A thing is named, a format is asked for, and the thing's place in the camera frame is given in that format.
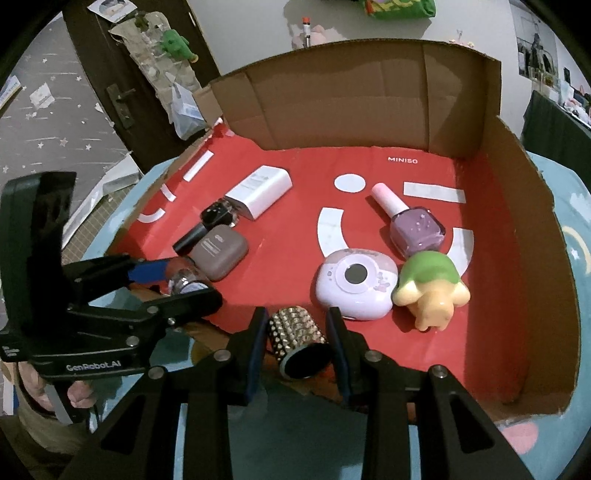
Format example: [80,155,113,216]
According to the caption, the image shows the black starry nail polish bottle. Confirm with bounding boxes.
[173,198,241,257]

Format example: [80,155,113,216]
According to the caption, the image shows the green printed bag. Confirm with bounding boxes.
[365,0,437,21]

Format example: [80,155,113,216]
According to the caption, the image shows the hanging clear plastic bag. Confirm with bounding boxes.
[170,85,208,140]

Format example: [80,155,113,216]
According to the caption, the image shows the wall poster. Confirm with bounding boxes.
[510,2,561,79]

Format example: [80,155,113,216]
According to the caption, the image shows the green turtle toy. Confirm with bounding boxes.
[392,251,472,332]

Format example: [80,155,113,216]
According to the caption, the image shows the gold studded cylinder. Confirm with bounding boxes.
[268,305,334,381]

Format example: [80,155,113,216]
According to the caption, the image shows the dark cloth-covered table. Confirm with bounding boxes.
[522,90,591,162]

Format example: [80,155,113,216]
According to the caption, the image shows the person's left forearm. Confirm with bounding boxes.
[0,406,100,480]

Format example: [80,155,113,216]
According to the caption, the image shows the white papers on floor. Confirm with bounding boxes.
[60,154,144,245]

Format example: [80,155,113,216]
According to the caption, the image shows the dark wooden door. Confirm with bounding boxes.
[62,0,222,153]

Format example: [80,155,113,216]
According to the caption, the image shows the glitter bottle with cartoon sticker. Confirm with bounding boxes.
[167,257,211,296]

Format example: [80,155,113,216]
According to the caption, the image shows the hanging plastic bags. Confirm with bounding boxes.
[110,11,204,116]

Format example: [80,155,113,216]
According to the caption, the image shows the metal door handle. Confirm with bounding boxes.
[106,84,137,130]

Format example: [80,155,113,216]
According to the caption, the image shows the taupe earbud case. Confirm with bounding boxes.
[189,225,250,282]

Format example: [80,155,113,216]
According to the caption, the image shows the green plush figure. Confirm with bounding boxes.
[159,28,200,64]

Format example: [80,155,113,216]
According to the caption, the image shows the purple nail polish bottle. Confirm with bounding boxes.
[372,182,447,259]

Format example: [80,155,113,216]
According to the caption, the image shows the person's left hand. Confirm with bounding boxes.
[18,362,96,422]

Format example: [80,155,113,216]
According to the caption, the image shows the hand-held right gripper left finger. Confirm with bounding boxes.
[58,306,271,480]

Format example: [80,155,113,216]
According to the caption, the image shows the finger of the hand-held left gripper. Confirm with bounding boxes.
[62,256,172,286]
[67,288,223,334]

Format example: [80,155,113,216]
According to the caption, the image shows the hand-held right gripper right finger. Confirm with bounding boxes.
[325,306,532,480]

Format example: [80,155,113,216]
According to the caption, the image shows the pink plush toy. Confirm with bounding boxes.
[291,25,342,49]

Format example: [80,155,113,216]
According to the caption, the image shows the red-lined cardboard box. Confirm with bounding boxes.
[106,39,580,418]

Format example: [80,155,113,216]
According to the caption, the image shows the white charger block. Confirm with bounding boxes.
[225,165,294,222]

